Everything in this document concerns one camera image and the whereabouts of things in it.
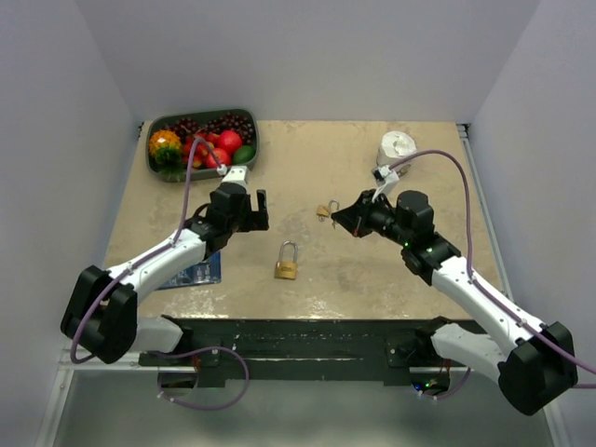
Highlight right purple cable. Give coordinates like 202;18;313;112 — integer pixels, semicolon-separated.
389;149;596;389

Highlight green lime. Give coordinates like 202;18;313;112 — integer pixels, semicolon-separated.
232;145;256;165

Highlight small brass padlock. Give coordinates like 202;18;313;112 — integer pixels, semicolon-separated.
316;199;340;222

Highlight white paper roll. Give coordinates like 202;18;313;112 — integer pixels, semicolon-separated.
376;130;417;167

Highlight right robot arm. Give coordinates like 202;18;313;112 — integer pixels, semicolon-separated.
332;190;578;415

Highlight red apple lower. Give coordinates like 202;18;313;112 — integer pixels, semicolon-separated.
204;147;232;169

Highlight large brass padlock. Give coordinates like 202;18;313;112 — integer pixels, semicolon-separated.
274;240;299;280

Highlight red apple upper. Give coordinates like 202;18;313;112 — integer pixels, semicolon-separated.
217;129;243;156

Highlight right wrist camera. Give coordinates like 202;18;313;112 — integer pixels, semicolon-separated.
372;165;400;202

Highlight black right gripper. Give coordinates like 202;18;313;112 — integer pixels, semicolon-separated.
332;189;412;247

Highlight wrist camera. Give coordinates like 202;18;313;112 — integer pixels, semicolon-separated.
372;165;400;202
216;165;249;189

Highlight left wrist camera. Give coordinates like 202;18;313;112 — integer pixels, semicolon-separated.
216;165;249;189

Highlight green fruit tray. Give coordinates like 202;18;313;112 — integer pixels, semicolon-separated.
145;108;259;183

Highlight red apple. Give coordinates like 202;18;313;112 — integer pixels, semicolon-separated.
217;129;243;156
204;147;232;169

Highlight dark grape bunch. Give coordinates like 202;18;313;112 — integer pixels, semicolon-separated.
160;110;256;144

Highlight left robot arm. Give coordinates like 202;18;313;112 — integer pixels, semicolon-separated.
60;182;269;365

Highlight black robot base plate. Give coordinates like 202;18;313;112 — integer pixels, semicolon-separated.
140;318;457;395

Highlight small red fruits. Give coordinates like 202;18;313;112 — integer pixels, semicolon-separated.
182;132;217;170

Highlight orange green fake fruit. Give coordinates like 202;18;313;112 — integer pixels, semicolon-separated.
148;129;183;182

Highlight blue blister pack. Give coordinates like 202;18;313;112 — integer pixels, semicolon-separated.
159;252;222;290

